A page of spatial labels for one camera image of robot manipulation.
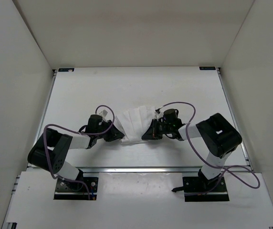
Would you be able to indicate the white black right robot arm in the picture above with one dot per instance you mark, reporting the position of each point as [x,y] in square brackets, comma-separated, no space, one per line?
[219,136]

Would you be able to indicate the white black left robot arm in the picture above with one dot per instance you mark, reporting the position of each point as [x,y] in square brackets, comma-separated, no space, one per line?
[50,151]

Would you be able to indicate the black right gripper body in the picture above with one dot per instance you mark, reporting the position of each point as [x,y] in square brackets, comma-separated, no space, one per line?
[166,128]

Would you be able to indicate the white pleated skirt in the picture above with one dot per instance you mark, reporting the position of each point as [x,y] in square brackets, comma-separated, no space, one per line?
[133,123]

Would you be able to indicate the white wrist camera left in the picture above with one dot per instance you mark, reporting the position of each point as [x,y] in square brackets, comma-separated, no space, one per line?
[103,114]

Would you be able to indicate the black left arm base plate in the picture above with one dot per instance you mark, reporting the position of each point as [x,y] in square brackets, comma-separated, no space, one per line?
[65,190]

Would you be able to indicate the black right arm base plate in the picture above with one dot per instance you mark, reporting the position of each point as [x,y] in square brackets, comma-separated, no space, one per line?
[195,189]

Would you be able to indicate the blue label sticker left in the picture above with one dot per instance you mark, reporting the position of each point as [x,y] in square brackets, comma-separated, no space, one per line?
[65,69]

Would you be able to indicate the blue label sticker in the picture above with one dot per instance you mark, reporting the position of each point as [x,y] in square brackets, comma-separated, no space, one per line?
[207,68]
[65,69]

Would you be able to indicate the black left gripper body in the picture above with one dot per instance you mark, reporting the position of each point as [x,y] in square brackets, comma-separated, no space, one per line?
[104,126]

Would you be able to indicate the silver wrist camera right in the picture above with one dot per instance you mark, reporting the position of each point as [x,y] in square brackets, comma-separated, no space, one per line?
[158,113]

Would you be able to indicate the blue label sticker right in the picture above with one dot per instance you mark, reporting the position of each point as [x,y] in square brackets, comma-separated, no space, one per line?
[207,68]

